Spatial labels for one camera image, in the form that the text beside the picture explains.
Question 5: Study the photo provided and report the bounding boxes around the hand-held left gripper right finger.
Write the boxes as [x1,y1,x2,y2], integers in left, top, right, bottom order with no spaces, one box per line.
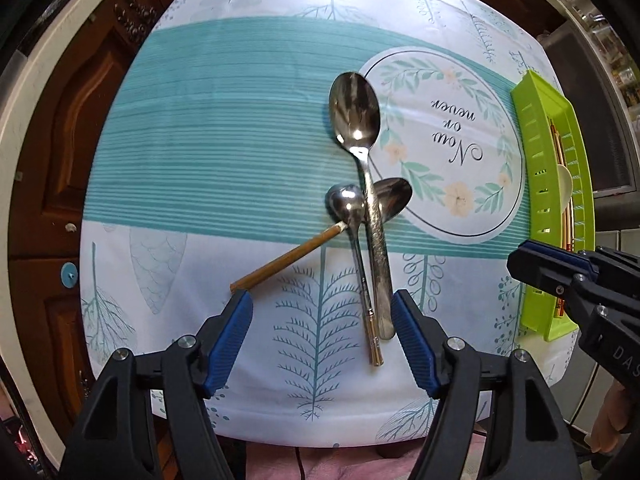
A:
[391,289,583,480]

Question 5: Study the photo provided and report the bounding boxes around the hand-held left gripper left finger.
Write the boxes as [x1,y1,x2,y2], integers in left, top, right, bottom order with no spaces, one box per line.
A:
[60,290,255,480]

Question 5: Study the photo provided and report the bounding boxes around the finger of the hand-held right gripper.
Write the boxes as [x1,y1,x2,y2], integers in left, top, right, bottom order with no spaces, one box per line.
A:
[506,240,610,322]
[537,242,640,311]

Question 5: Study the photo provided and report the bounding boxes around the white ceramic spoon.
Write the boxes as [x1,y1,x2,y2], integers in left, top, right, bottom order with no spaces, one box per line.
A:
[555,165,573,211]

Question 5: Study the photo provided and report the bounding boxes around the brown wooden chopstick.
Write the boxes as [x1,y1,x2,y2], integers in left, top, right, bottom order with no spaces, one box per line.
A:
[548,119,571,251]
[552,127,575,252]

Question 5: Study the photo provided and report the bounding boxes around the green plastic utensil tray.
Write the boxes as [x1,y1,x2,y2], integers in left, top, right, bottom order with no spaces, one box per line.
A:
[510,70,596,343]

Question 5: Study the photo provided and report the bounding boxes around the small spoon with wooden handle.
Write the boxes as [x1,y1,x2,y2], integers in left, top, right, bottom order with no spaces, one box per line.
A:
[230,177,414,292]

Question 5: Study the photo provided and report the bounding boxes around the small round metal spoon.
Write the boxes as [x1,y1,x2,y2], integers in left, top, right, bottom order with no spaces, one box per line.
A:
[325,183,386,367]

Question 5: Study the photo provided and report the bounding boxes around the large metal spoon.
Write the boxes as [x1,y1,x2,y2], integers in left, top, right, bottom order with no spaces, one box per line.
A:
[328,72,397,341]

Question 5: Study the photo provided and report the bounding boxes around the person's right hand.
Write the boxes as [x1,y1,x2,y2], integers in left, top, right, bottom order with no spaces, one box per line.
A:
[589,385,632,456]

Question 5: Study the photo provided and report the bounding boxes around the person's pink clothing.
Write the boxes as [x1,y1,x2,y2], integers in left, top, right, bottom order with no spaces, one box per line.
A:
[240,435,431,480]

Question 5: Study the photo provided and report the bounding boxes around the grey disinfection cabinet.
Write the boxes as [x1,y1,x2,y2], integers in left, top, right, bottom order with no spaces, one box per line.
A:
[537,25,640,196]

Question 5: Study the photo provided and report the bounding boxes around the leaf print tablecloth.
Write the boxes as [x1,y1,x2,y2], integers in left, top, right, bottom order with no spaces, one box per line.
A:
[80,0,573,448]

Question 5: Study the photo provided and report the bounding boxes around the dark wooden kitchen cabinets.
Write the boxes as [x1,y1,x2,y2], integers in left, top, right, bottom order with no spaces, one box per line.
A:
[5,0,211,411]

